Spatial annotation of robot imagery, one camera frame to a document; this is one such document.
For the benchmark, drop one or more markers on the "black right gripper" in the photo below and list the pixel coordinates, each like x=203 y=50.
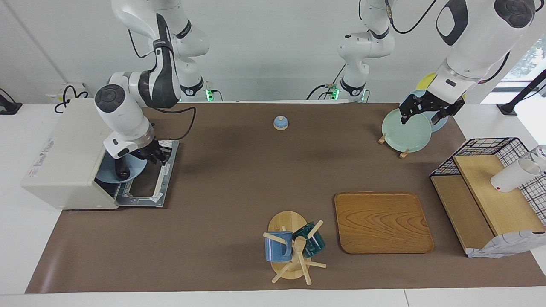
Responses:
x=123 y=170

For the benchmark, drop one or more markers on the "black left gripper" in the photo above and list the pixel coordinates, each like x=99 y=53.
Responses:
x=431 y=104

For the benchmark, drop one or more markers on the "light blue serving plate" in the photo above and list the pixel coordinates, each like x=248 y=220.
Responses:
x=106 y=172

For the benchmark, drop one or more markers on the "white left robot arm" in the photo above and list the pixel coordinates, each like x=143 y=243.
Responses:
x=477 y=42

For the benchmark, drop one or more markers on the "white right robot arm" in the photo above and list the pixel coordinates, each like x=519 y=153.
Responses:
x=128 y=115

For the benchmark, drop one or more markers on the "beige toaster oven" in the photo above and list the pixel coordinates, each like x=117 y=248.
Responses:
x=68 y=157

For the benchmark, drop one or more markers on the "light blue plate in rack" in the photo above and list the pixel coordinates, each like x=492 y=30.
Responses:
x=441 y=121

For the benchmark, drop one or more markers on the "pale green plate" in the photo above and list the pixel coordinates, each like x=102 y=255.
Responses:
x=405 y=132

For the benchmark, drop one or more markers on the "yellow plate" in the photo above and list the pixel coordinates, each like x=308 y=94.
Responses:
x=426 y=81

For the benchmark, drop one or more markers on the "wooden plate rack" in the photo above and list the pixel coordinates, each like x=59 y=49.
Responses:
x=382 y=138

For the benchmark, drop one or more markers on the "white cup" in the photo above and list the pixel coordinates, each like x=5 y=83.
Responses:
x=509 y=177

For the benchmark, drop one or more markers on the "brown table mat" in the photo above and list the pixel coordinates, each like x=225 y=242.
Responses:
x=256 y=192

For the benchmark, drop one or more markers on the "wooden serving tray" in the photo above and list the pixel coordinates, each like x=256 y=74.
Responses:
x=381 y=221

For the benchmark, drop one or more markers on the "wooden shelf insert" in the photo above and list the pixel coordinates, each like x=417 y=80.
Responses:
x=499 y=200

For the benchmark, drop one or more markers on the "white power strip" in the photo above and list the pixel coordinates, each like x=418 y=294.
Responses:
x=53 y=97

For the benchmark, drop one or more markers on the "clear glass cup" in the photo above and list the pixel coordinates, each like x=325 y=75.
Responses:
x=539 y=155

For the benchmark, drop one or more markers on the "wooden mug tree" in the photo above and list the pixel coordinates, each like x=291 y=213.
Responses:
x=286 y=221

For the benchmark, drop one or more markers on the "white patterned cloth liner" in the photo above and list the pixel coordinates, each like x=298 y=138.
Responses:
x=503 y=246

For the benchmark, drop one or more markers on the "blue mug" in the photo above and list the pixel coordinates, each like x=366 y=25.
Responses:
x=277 y=251

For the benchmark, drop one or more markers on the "dark green mug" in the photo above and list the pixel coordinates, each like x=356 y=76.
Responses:
x=315 y=245

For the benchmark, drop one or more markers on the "black camera stand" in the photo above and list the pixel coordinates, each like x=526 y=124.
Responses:
x=522 y=91

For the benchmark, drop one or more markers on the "black clamp mount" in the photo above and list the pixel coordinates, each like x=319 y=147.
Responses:
x=8 y=106

